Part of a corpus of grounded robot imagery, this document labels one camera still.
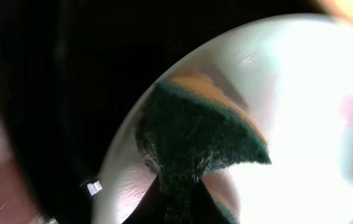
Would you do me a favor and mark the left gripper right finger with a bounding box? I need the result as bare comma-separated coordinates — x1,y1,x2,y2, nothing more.
191,180,230,224

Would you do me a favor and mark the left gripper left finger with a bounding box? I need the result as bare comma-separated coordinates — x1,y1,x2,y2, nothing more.
122,175,166,224

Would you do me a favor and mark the green yellow sponge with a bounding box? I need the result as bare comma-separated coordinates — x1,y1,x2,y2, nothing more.
134,74,271,223

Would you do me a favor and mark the light blue plate front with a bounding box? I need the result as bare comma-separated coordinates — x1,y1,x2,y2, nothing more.
92,14,353,224

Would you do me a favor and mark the round black tray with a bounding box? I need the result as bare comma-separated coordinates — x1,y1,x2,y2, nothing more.
0,0,321,223

